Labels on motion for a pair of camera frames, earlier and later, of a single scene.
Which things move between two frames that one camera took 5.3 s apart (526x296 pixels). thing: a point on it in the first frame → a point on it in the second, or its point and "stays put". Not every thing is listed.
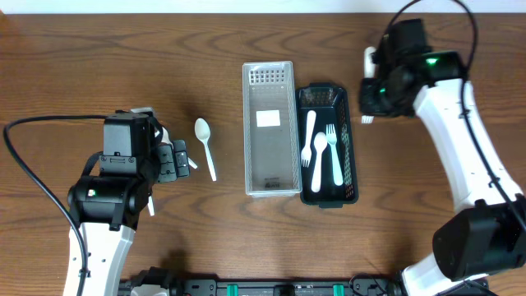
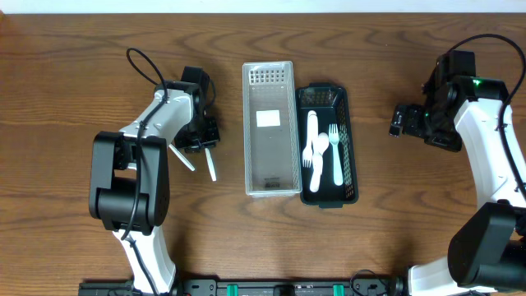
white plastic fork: (332, 140) stays put
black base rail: (360, 285) stays put
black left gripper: (173, 160) → (197, 145)
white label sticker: (268, 118) stays put
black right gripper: (369, 105) → (452, 142)
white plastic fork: (306, 153) stays put
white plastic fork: (369, 72) → (316, 168)
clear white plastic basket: (271, 149) stays put
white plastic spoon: (320, 143) stays put
